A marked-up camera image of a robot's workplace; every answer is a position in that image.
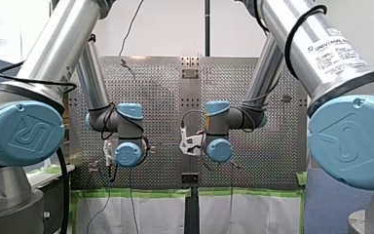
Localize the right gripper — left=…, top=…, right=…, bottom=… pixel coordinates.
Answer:
left=201, top=130, right=209, bottom=157

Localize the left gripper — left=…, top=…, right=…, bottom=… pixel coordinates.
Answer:
left=143, top=136, right=151, bottom=158

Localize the connector holder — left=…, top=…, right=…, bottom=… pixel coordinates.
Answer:
left=87, top=160, right=101, bottom=174

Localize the black panel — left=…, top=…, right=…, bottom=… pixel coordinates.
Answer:
left=42, top=176, right=73, bottom=234

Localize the black upright pole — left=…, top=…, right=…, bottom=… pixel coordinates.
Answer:
left=204, top=0, right=211, bottom=59

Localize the grey board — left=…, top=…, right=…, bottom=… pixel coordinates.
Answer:
left=304, top=168, right=374, bottom=234

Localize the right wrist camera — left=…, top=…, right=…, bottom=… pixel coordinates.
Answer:
left=178, top=127, right=206, bottom=157

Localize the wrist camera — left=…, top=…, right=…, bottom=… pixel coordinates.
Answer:
left=102, top=139, right=115, bottom=168
left=178, top=127, right=206, bottom=157

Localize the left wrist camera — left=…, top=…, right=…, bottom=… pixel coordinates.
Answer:
left=102, top=139, right=115, bottom=168

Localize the thin black cable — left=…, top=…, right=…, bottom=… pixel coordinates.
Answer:
left=118, top=0, right=146, bottom=59
left=128, top=168, right=140, bottom=234

